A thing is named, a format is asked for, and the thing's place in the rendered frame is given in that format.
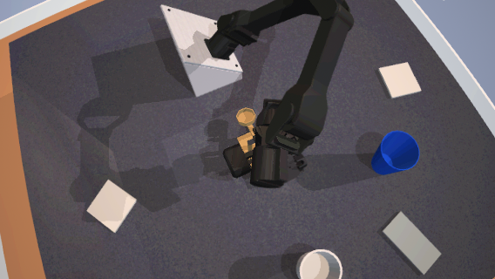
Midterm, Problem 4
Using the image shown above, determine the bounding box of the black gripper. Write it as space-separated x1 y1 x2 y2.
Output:
223 128 299 179

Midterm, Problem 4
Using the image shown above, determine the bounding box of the blue plastic cup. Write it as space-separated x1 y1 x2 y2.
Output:
371 131 420 174

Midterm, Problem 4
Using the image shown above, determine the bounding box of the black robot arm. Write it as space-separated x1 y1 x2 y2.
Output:
204 0 355 188

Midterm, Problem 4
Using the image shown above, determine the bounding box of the beige flat square tile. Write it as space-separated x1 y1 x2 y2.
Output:
378 62 421 99
86 180 137 233

